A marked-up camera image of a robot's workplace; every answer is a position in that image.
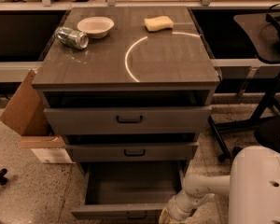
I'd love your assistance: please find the grey bottom drawer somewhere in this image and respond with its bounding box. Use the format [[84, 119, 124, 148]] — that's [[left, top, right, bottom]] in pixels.
[[72, 161, 186, 223]]

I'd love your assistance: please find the grey drawer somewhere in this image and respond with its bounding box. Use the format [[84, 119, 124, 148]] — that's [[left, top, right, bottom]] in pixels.
[[72, 161, 186, 223], [45, 91, 210, 135], [65, 133, 199, 162]]

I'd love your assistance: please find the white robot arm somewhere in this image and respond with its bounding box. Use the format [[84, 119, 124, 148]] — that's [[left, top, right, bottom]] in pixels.
[[159, 146, 280, 224]]

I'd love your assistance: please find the grey middle drawer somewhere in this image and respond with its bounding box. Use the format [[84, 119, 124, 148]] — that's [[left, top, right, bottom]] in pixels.
[[65, 133, 199, 162]]

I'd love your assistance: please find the grey drawer cabinet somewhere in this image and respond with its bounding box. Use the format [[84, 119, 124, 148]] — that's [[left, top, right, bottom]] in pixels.
[[31, 6, 221, 175]]

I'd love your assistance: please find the grey top drawer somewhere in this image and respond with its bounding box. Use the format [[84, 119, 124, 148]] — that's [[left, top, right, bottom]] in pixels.
[[45, 91, 210, 135]]

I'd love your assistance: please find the black office chair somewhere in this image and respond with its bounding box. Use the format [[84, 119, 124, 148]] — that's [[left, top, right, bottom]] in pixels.
[[231, 112, 280, 161]]

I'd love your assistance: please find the black chair caster left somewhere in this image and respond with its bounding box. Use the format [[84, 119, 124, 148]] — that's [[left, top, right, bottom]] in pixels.
[[0, 168, 7, 186]]

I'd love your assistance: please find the brown cardboard box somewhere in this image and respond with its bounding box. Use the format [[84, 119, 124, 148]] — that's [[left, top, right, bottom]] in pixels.
[[0, 70, 72, 164]]

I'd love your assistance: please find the yellow sponge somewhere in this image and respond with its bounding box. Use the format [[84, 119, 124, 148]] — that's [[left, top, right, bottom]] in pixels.
[[145, 16, 174, 32]]

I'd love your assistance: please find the white bowl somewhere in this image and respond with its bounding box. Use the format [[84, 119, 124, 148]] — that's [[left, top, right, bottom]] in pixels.
[[77, 17, 114, 39]]

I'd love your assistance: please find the black side table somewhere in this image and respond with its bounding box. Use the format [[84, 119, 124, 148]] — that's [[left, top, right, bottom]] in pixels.
[[207, 2, 280, 162]]

